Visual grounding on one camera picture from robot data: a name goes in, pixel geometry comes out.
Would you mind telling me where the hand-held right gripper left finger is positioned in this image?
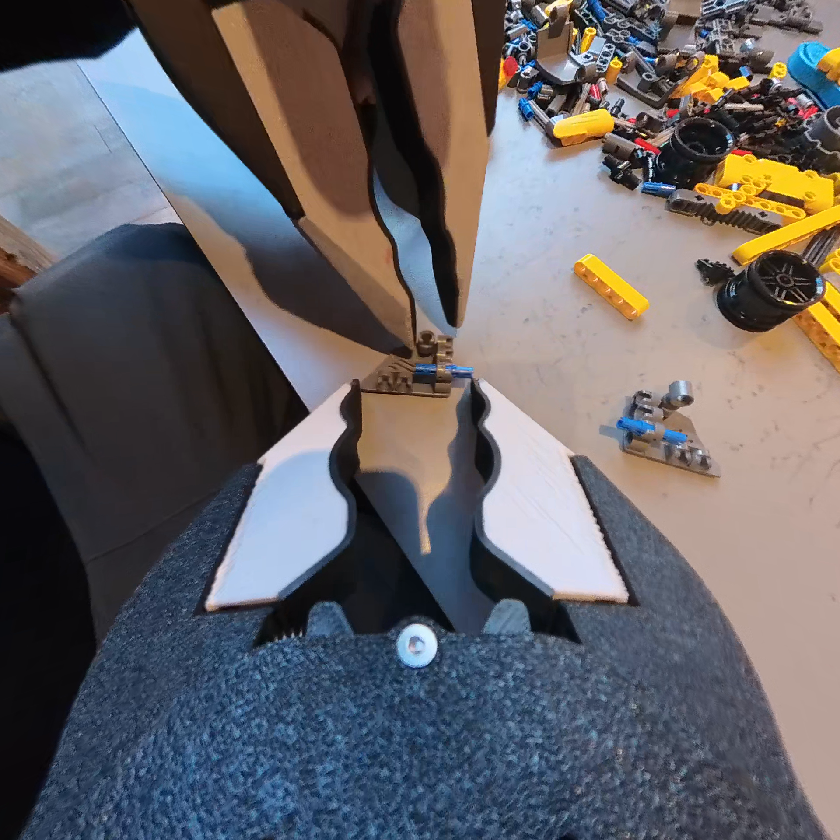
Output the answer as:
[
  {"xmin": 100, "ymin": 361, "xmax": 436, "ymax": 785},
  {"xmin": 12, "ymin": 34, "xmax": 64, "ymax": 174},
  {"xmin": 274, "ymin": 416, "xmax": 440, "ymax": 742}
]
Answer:
[{"xmin": 205, "ymin": 381, "xmax": 364, "ymax": 613}]

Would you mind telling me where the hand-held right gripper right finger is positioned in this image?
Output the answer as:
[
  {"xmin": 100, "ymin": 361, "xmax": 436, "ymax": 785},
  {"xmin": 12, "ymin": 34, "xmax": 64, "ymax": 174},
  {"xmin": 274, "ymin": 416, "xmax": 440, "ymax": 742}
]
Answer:
[{"xmin": 469, "ymin": 379, "xmax": 631, "ymax": 642}]

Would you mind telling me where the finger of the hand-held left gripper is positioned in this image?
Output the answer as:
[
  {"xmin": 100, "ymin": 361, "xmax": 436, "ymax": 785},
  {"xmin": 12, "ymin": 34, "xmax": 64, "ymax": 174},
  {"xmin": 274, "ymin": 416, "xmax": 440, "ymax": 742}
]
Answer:
[
  {"xmin": 394, "ymin": 0, "xmax": 492, "ymax": 329},
  {"xmin": 212, "ymin": 0, "xmax": 419, "ymax": 355}
]

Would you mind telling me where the small grey brick assembly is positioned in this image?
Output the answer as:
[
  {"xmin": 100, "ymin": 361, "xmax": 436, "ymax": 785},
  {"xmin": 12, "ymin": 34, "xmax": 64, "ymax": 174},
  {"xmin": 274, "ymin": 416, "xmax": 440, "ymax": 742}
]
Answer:
[{"xmin": 599, "ymin": 379, "xmax": 723, "ymax": 479}]

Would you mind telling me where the grey toy panel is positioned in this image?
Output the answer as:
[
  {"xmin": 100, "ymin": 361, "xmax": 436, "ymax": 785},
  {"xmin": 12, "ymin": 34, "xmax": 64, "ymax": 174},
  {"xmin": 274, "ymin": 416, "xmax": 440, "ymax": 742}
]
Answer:
[{"xmin": 358, "ymin": 330, "xmax": 460, "ymax": 399}]

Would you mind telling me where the grey desk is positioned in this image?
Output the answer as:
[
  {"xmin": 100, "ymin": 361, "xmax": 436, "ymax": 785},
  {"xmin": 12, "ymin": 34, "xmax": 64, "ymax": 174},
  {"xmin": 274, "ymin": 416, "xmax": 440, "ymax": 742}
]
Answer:
[{"xmin": 77, "ymin": 26, "xmax": 840, "ymax": 840}]

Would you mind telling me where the pile of toy brick pieces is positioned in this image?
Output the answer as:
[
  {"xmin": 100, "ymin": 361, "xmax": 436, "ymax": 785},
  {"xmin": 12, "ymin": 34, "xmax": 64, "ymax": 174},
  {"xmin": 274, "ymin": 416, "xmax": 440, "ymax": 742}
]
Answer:
[{"xmin": 497, "ymin": 0, "xmax": 840, "ymax": 373}]

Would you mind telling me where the yellow toy beam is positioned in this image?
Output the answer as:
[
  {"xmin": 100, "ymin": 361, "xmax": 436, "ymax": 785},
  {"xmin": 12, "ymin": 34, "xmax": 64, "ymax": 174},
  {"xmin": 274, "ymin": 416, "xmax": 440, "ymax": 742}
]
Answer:
[{"xmin": 573, "ymin": 253, "xmax": 652, "ymax": 322}]

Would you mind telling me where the black toy wheel hub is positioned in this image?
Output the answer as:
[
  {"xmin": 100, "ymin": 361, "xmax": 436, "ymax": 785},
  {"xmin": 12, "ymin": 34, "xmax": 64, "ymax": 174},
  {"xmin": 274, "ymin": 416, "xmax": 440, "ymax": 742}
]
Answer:
[
  {"xmin": 715, "ymin": 250, "xmax": 828, "ymax": 333},
  {"xmin": 655, "ymin": 115, "xmax": 737, "ymax": 189}
]

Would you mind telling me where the light blue curved toy panel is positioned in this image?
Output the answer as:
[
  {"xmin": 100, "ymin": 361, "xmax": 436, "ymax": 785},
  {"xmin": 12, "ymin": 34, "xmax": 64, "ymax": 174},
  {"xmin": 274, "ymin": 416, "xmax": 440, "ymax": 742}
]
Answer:
[{"xmin": 786, "ymin": 41, "xmax": 840, "ymax": 110}]

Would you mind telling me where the wooden post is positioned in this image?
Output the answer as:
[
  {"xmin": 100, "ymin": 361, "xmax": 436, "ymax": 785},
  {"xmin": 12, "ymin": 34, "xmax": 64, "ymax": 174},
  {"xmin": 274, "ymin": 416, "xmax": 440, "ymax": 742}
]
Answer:
[{"xmin": 0, "ymin": 212, "xmax": 58, "ymax": 311}]

